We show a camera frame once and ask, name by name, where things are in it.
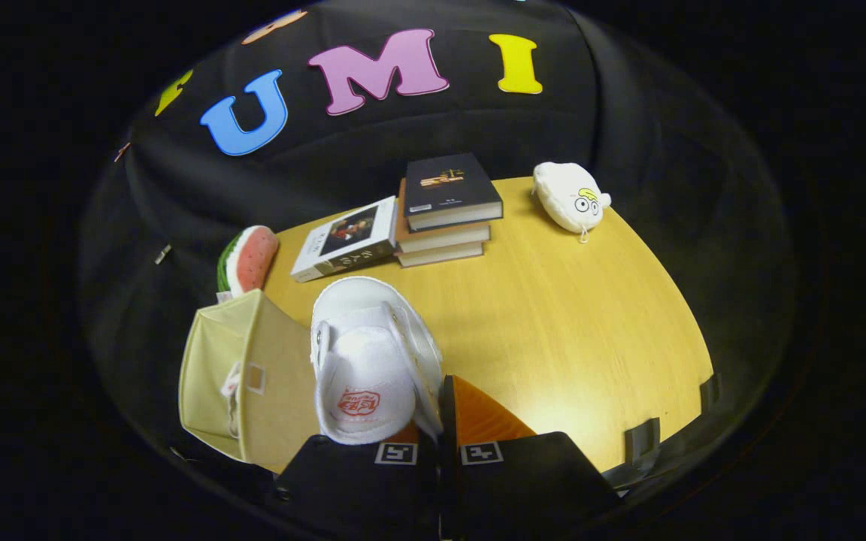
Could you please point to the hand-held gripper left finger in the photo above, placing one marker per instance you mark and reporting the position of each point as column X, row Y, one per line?
column 350, row 488

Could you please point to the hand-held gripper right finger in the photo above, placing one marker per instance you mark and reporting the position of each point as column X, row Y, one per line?
column 531, row 481

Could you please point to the beige fabric storage box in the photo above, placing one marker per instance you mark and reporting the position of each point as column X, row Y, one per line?
column 283, row 391

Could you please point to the thin brown book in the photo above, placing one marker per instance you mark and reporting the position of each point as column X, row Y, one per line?
column 440, row 255

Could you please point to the white book with portrait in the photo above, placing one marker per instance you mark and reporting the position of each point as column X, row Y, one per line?
column 343, row 240

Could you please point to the watermelon slice plush toy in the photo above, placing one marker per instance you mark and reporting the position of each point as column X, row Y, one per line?
column 252, row 259

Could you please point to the brown cover book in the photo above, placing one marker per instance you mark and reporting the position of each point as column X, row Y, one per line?
column 444, row 239

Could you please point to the white plush toy with eyes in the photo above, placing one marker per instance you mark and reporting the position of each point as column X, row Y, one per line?
column 568, row 195

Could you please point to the black hardcover book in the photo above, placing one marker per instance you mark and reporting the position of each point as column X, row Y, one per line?
column 448, row 188

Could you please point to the wooden clothes peg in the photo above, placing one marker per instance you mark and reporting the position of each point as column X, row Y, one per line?
column 122, row 152

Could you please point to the black table edge bracket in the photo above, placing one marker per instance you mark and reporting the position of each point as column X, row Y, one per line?
column 710, row 392
column 646, row 439

